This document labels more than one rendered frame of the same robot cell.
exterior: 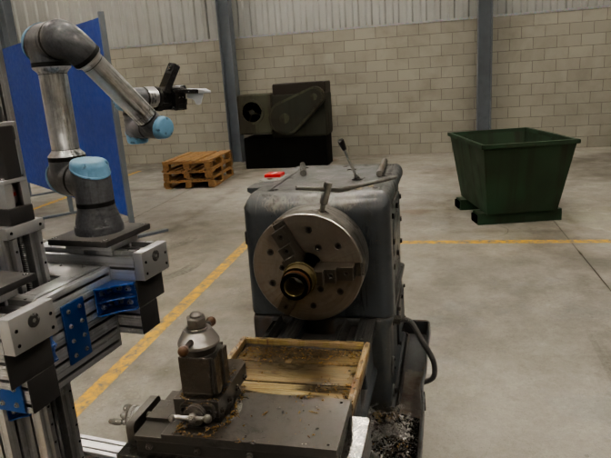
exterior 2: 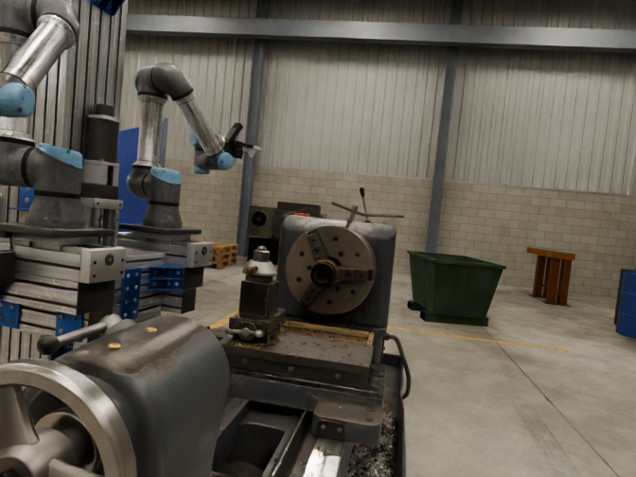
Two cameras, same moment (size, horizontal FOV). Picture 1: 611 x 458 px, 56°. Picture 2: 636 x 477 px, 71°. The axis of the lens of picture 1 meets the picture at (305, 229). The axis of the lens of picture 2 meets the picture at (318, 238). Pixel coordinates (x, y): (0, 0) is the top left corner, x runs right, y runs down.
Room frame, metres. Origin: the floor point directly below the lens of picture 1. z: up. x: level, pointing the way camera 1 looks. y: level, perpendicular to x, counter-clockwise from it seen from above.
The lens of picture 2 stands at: (-0.02, 0.17, 1.27)
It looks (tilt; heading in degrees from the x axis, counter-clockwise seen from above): 3 degrees down; 356
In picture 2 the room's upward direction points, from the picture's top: 6 degrees clockwise
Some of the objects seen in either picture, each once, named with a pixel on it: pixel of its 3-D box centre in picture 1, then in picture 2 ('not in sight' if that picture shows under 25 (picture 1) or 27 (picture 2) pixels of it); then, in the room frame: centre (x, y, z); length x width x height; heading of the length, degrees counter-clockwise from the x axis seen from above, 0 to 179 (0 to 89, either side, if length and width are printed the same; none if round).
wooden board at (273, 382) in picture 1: (291, 373); (310, 342); (1.29, 0.06, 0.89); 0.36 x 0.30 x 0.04; 76
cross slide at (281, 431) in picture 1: (237, 425); (278, 351); (0.99, 0.16, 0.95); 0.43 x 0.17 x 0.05; 76
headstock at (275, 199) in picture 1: (331, 231); (340, 263); (1.96, -0.09, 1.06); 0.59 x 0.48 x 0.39; 166
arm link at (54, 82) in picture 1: (59, 112); (150, 132); (1.87, 0.75, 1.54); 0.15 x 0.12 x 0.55; 48
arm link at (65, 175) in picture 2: not in sight; (57, 168); (1.32, 0.84, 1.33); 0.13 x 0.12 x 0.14; 90
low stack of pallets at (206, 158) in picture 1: (199, 168); (211, 254); (9.61, 1.70, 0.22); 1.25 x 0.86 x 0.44; 170
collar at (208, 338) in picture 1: (197, 335); (259, 267); (1.00, 0.22, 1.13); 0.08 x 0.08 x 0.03
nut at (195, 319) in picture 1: (195, 319); (261, 253); (1.00, 0.22, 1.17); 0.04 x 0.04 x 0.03
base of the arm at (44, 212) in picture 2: not in sight; (57, 208); (1.32, 0.83, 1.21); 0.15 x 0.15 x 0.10
